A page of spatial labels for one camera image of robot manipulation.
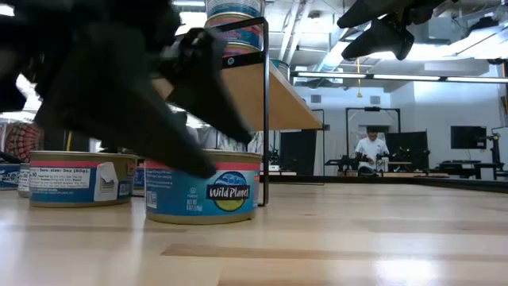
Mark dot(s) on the black partition panel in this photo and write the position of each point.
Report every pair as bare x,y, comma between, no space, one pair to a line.
297,153
409,141

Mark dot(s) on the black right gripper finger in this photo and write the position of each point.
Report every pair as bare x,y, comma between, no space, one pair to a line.
385,39
377,12

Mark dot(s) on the black camera on stand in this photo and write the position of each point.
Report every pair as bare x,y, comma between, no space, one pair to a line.
495,149

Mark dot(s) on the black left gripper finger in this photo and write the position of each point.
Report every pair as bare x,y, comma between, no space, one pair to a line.
202,79
119,99

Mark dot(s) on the person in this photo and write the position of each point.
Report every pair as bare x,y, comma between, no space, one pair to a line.
371,149

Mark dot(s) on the ceiling light bar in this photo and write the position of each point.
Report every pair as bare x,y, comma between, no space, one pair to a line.
476,79
333,74
405,77

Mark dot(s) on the black monitor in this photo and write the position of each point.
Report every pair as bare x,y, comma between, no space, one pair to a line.
468,137

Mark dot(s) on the red patterned cloth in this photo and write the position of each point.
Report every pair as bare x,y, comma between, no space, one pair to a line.
24,139

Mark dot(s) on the black background robot arm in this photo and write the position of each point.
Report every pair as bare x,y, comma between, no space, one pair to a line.
341,165

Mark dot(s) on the black metal stand frame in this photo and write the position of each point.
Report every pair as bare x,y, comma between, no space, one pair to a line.
373,108

